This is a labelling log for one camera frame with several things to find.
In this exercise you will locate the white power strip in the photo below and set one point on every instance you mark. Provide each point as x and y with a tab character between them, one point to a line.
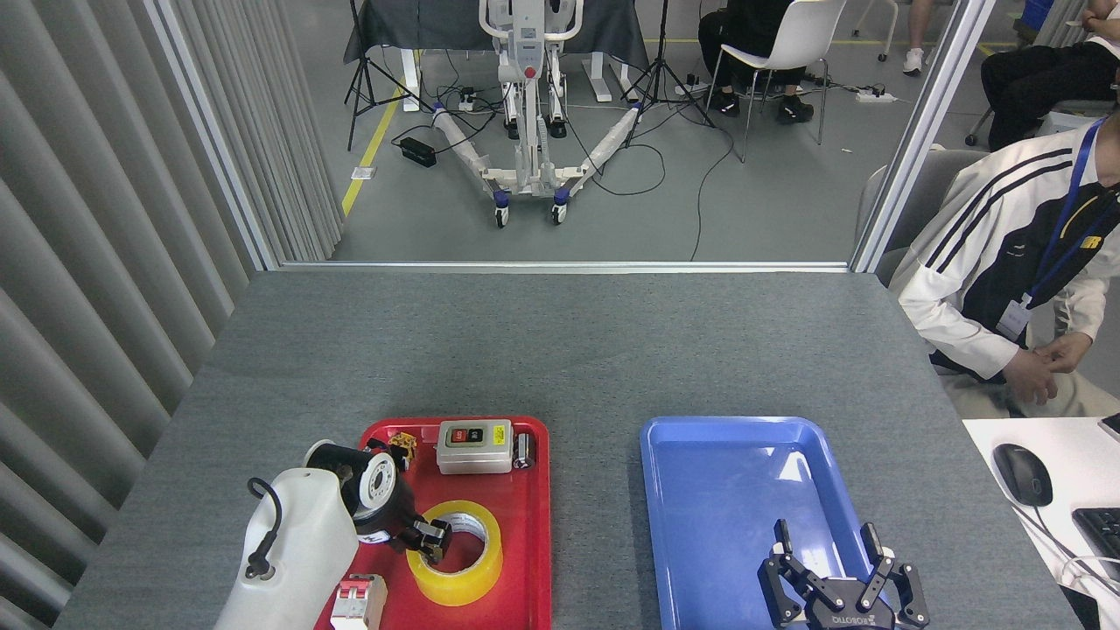
875	96

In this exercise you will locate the person's right hand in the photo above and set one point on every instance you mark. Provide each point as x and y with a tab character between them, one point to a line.
1031	378

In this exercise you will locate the red plastic tray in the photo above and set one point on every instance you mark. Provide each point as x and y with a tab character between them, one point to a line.
525	542

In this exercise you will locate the yellow tape roll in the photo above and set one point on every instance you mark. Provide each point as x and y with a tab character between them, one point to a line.
464	588

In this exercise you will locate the white stand on wheels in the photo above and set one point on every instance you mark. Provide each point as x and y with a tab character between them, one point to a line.
528	105

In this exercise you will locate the silver post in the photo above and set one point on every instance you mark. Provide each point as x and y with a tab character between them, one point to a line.
919	131
210	131

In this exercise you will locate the grey push-button switch box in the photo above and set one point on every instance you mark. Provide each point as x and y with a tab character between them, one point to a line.
472	455

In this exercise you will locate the dark phone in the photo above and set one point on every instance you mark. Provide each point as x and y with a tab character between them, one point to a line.
1112	426

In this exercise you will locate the grey office chair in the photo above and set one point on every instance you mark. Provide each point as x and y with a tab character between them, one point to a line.
927	184

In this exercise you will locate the black power adapter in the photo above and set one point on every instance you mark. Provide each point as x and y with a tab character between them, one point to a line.
418	152

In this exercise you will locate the white and red circuit breaker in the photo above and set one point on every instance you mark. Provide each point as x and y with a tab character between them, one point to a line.
360	604

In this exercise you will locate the table with black cloth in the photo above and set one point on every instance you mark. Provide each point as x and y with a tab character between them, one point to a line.
420	22

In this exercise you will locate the silver horizontal rail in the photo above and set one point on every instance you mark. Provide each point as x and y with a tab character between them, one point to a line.
560	266

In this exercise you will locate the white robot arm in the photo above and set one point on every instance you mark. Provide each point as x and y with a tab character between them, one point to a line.
302	551

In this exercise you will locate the black keyboard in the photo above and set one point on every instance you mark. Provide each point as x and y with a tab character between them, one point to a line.
1102	538

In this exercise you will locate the person with white shoe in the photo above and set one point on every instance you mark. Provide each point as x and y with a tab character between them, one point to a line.
914	61

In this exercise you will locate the white plastic chair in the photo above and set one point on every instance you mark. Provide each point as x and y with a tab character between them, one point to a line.
805	35

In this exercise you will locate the black computer mouse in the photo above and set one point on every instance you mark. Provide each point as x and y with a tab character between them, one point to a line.
1024	475

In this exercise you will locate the white desk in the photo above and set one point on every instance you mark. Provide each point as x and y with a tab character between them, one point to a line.
1076	472

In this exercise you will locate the person in black trousers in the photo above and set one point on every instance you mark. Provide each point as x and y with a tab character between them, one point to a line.
1032	79

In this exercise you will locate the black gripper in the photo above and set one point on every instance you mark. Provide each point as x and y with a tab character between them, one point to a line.
385	525
849	612

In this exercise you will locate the person's left hand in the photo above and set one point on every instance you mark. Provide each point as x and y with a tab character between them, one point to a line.
1069	350

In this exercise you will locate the person in white jacket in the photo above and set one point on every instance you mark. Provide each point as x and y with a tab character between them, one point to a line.
980	219

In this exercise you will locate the blue plastic tray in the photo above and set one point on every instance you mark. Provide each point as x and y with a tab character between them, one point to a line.
709	525

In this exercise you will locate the black tripod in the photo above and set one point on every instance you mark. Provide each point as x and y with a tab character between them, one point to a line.
360	79
662	79

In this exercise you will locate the yellow and black push button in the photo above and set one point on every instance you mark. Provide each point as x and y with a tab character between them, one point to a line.
404	444

